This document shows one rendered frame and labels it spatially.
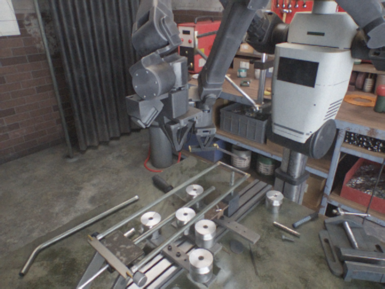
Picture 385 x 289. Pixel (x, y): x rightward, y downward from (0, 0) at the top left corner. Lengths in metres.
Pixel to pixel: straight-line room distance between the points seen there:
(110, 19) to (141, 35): 2.57
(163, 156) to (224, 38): 2.10
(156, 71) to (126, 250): 0.33
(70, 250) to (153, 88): 0.51
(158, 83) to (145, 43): 0.11
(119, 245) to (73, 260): 0.25
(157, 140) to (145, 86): 2.14
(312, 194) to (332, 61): 1.38
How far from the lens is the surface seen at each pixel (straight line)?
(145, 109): 0.54
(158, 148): 2.68
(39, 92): 3.32
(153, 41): 0.58
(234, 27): 0.69
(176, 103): 0.57
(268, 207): 0.92
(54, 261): 0.85
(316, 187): 2.20
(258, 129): 2.21
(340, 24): 1.06
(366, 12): 0.82
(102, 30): 3.08
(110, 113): 3.28
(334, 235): 0.90
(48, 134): 3.46
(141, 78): 0.52
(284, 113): 1.10
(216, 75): 0.81
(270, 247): 0.83
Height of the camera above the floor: 1.46
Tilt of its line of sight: 27 degrees down
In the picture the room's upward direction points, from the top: straight up
